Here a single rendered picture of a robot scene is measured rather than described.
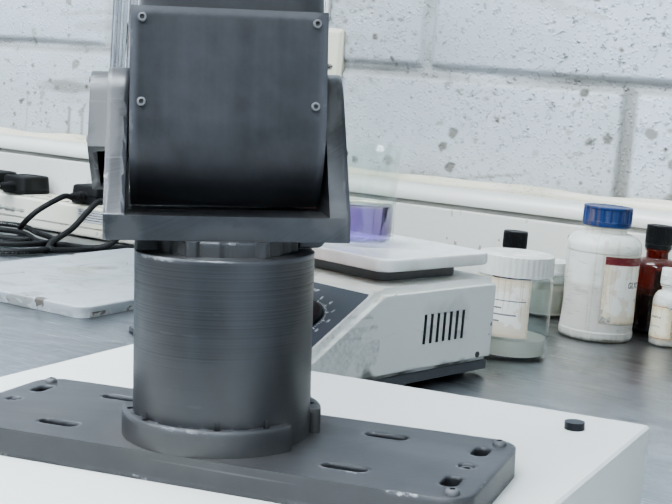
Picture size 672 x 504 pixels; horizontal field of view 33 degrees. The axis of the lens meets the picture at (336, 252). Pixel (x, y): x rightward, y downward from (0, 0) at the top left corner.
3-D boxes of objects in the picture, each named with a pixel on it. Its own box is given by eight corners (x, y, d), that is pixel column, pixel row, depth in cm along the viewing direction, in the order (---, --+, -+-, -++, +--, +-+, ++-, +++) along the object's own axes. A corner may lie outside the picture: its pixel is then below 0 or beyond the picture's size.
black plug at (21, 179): (12, 195, 140) (12, 177, 139) (-14, 191, 142) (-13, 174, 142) (52, 193, 146) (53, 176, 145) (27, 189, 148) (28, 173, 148)
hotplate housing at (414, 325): (297, 413, 69) (307, 281, 68) (159, 366, 78) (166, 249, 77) (509, 369, 85) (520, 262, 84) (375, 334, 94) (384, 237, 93)
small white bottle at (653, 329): (663, 341, 101) (672, 265, 100) (684, 347, 99) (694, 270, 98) (641, 342, 100) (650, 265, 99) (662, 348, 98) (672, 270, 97)
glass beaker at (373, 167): (372, 256, 78) (382, 136, 77) (304, 245, 81) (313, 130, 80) (411, 249, 83) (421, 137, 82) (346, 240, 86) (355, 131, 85)
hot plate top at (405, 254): (385, 274, 74) (386, 260, 74) (257, 247, 82) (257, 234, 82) (493, 264, 83) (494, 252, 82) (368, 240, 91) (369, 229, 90)
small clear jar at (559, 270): (562, 321, 107) (568, 265, 106) (513, 314, 108) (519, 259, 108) (569, 313, 111) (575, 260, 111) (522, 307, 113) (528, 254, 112)
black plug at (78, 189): (84, 206, 134) (85, 188, 134) (56, 202, 136) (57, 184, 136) (124, 204, 140) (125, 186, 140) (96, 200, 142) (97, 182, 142)
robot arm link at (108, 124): (95, 67, 42) (84, 62, 37) (332, 76, 44) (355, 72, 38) (94, 238, 43) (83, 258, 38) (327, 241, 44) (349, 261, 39)
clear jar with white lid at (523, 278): (489, 341, 95) (498, 245, 94) (557, 354, 92) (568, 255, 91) (455, 351, 90) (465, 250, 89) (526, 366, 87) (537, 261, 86)
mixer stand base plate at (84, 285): (82, 319, 91) (82, 306, 90) (-92, 282, 100) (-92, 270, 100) (286, 282, 116) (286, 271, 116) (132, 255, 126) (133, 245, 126)
